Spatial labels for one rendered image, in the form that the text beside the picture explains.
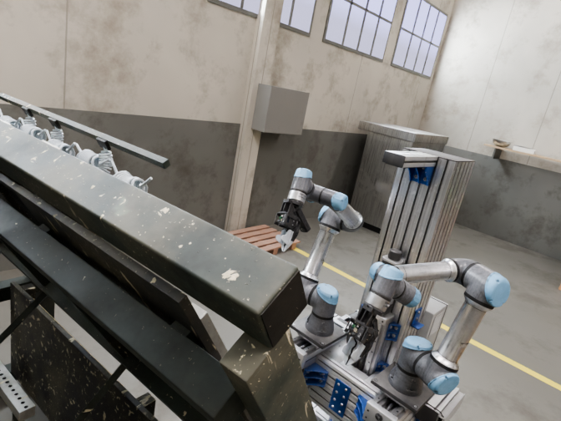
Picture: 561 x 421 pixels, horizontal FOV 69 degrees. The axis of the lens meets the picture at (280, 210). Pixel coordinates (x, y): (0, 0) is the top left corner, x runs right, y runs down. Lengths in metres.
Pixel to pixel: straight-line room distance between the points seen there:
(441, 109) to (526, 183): 2.38
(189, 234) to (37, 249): 0.62
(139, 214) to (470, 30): 9.70
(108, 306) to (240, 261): 0.42
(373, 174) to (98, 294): 6.75
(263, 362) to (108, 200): 0.45
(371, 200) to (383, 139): 1.08
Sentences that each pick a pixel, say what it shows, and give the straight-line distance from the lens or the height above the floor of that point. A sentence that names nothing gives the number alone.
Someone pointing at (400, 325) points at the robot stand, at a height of 1.22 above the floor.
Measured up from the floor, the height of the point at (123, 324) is 1.66.
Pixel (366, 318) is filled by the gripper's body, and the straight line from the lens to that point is 1.43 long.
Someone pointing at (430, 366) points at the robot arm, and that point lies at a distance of 1.85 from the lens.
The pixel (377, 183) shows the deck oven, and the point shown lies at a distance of 7.48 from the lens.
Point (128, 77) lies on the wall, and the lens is 4.73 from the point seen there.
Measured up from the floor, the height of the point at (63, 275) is 1.66.
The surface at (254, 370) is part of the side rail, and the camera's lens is 0.66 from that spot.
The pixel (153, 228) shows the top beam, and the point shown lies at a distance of 0.78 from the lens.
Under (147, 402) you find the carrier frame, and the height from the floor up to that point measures 0.83.
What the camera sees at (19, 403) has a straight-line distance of 1.76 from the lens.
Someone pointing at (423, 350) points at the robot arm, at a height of 1.26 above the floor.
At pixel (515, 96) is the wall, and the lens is 9.69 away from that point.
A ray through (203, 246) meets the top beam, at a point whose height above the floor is 1.92.
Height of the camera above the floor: 2.19
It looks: 17 degrees down
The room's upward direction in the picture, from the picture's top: 11 degrees clockwise
